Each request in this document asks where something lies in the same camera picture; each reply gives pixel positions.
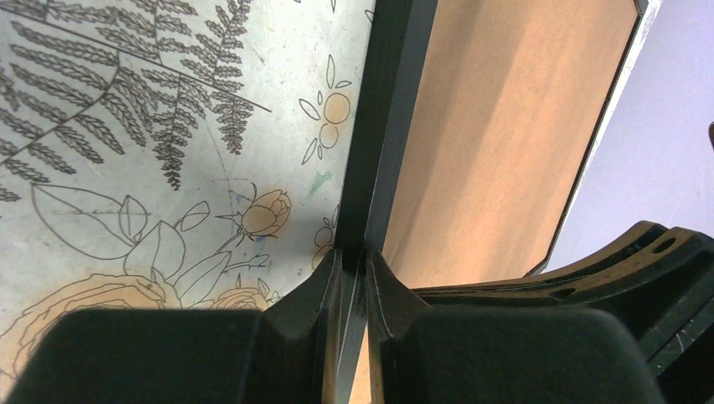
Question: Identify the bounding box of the floral patterned table mat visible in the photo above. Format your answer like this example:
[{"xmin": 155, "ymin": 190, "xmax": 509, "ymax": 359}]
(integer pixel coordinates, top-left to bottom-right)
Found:
[{"xmin": 1, "ymin": 0, "xmax": 375, "ymax": 395}]

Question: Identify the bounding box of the black picture frame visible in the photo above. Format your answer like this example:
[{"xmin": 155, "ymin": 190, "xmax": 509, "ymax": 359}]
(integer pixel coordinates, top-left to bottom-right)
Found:
[{"xmin": 336, "ymin": 1, "xmax": 649, "ymax": 403}]

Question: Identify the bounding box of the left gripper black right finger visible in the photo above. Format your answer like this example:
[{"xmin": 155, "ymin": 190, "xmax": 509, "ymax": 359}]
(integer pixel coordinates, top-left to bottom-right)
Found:
[{"xmin": 365, "ymin": 252, "xmax": 664, "ymax": 403}]

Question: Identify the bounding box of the brown cardboard backing board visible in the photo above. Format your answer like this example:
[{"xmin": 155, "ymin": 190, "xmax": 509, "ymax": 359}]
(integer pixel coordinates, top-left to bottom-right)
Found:
[{"xmin": 349, "ymin": 0, "xmax": 639, "ymax": 404}]

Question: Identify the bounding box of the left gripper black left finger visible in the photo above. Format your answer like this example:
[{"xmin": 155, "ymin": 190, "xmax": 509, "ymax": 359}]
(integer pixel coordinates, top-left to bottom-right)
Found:
[{"xmin": 8, "ymin": 249, "xmax": 343, "ymax": 403}]

